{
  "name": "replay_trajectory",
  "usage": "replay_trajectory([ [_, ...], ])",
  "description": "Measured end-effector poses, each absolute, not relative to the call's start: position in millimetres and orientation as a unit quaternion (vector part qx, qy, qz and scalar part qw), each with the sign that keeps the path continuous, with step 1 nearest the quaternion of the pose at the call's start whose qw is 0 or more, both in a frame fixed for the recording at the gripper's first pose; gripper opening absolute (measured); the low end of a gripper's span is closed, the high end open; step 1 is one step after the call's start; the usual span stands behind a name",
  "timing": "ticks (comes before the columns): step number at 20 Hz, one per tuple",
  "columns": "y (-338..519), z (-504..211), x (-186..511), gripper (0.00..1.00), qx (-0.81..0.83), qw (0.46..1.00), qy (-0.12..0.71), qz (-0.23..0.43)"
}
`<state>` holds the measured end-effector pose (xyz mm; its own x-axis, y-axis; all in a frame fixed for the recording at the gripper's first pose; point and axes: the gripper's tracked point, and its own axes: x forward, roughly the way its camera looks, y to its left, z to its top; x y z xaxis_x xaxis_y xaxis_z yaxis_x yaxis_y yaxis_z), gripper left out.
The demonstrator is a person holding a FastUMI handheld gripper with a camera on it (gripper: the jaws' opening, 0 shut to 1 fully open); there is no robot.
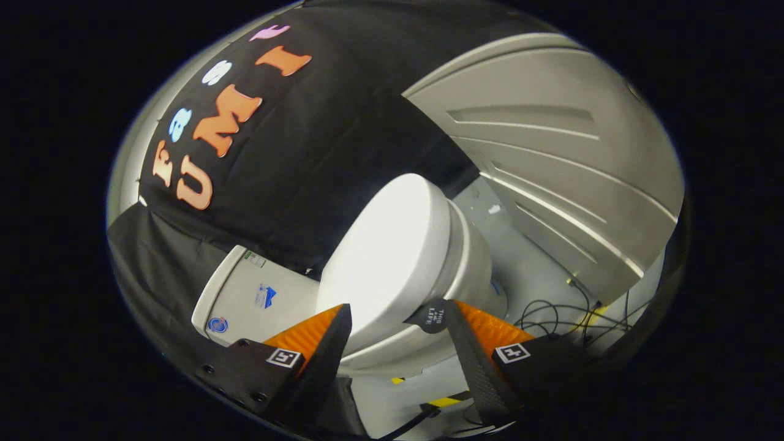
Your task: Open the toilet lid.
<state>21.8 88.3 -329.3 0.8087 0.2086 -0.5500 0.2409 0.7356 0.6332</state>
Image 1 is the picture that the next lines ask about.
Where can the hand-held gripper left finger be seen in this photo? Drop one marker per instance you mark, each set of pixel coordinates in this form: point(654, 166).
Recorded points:
point(327, 361)

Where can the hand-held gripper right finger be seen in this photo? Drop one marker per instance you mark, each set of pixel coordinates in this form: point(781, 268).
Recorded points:
point(474, 367)

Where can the black round lid tag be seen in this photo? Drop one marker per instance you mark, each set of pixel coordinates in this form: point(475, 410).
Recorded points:
point(429, 317)

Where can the white toilet lid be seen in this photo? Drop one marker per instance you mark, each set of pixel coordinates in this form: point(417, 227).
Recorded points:
point(386, 251)

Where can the white toilet with tank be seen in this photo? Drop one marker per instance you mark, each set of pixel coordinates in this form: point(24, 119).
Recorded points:
point(245, 294)

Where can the black backdrop cloth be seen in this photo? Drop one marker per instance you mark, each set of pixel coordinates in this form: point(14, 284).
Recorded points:
point(343, 141)

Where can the white drawer cabinet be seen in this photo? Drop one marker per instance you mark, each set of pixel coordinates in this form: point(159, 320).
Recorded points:
point(551, 153)

